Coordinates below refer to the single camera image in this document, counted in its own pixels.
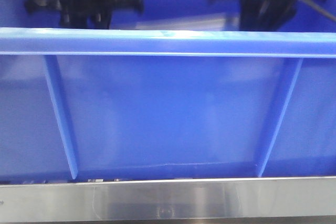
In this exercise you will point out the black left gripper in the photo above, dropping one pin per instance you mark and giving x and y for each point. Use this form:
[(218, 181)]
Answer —
[(76, 13)]

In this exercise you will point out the large blue plastic box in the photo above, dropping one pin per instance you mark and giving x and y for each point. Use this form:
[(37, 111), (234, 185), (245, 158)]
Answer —
[(177, 91)]

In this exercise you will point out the stainless steel rack frame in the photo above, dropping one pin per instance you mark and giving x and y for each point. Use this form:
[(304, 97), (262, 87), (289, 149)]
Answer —
[(168, 200)]

